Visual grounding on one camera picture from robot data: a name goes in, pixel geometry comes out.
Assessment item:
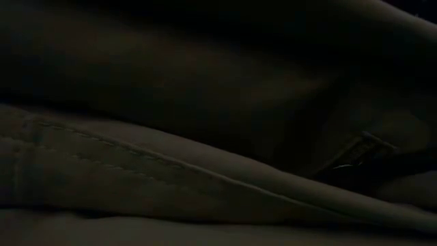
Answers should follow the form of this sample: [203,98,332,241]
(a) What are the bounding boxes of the beige khaki garment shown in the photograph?
[0,0,437,246]

